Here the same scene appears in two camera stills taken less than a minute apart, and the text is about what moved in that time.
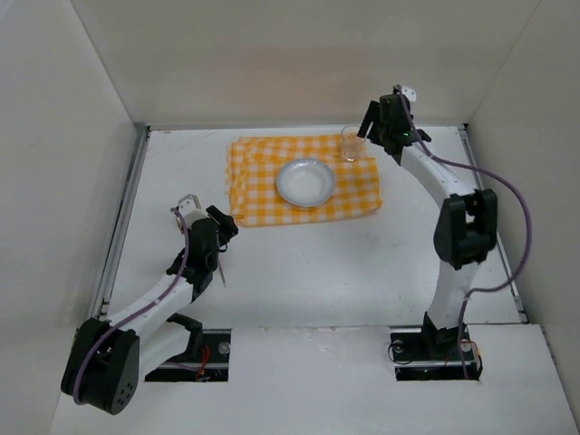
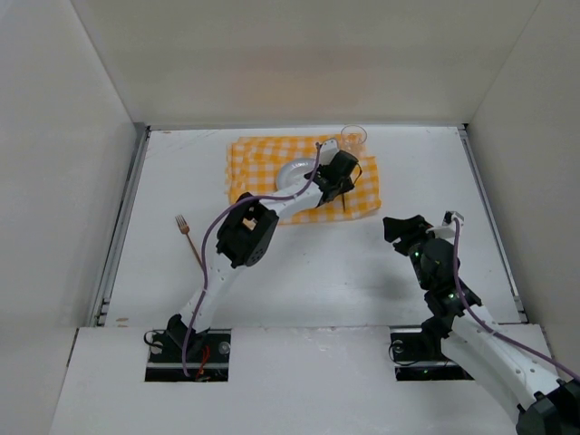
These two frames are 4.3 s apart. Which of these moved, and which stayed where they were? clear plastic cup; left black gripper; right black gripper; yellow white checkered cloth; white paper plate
Moved: left black gripper; right black gripper
Stayed: clear plastic cup; white paper plate; yellow white checkered cloth
